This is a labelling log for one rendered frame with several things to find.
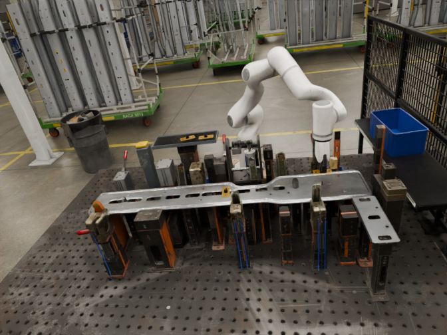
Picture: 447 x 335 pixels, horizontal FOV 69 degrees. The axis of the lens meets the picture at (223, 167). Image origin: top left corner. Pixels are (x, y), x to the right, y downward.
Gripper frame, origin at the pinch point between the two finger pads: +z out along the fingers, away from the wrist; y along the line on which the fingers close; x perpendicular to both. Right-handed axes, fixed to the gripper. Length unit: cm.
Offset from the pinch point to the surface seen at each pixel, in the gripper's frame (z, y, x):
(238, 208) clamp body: 4.8, 19.6, -39.5
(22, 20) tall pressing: -72, -371, -358
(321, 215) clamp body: 7.6, 24.8, -5.1
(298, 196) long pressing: 9.4, 8.1, -12.5
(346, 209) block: 11.4, 17.9, 6.6
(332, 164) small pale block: 5.5, -10.9, 6.8
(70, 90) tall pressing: 41, -387, -338
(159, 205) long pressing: 9, 6, -79
